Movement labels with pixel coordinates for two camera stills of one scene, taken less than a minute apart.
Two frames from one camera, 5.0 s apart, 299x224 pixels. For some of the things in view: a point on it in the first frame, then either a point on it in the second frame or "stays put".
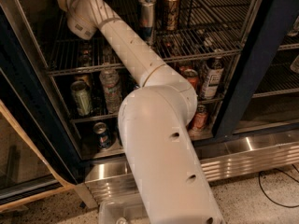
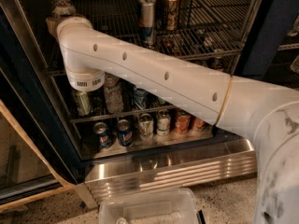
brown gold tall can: [172, 9] stays put
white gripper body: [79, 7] -> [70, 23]
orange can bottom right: [200, 118] stays put
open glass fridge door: [37, 155] stays put
